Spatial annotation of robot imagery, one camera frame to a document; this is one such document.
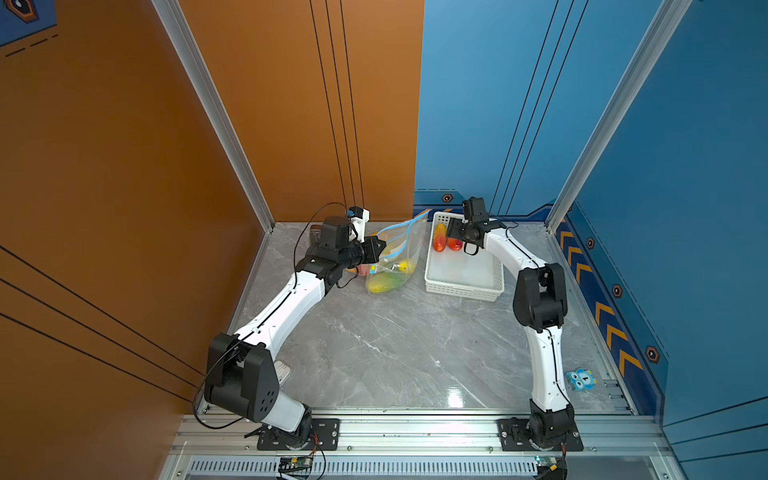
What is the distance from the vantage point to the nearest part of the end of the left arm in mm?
611

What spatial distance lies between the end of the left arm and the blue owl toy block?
2.11 feet

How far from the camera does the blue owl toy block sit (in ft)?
2.68
